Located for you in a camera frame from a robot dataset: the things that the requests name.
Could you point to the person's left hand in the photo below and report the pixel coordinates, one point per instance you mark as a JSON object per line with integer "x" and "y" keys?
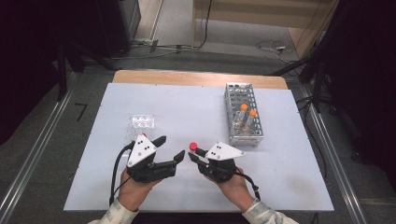
{"x": 134, "y": 193}

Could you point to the clear plastic tube rack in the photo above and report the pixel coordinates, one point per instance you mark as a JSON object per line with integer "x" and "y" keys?
{"x": 141, "y": 122}

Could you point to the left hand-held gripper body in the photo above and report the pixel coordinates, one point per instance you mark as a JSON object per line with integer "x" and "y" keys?
{"x": 146, "y": 172}

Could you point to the perforated metal tube rack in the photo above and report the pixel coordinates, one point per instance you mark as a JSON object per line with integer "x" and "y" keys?
{"x": 239, "y": 93}

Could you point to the light wooden furniture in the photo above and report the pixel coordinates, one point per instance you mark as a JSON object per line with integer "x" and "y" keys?
{"x": 249, "y": 12}

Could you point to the dark curtain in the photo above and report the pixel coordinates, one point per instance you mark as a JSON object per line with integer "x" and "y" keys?
{"x": 367, "y": 77}
{"x": 28, "y": 46}

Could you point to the black metal stand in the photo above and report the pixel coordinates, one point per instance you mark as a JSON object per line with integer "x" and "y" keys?
{"x": 62, "y": 71}
{"x": 317, "y": 84}

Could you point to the orange-capped test tube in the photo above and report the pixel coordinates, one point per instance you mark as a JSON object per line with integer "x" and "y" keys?
{"x": 252, "y": 113}
{"x": 244, "y": 107}

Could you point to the aluminium floor rail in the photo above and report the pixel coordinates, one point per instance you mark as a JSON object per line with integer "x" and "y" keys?
{"x": 34, "y": 155}
{"x": 348, "y": 193}

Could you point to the person's right hand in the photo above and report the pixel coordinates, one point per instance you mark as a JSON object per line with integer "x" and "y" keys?
{"x": 236, "y": 191}

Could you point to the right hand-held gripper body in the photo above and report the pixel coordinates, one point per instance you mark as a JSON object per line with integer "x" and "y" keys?
{"x": 219, "y": 169}

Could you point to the dark cabinet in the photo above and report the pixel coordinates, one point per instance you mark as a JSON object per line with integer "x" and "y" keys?
{"x": 124, "y": 25}

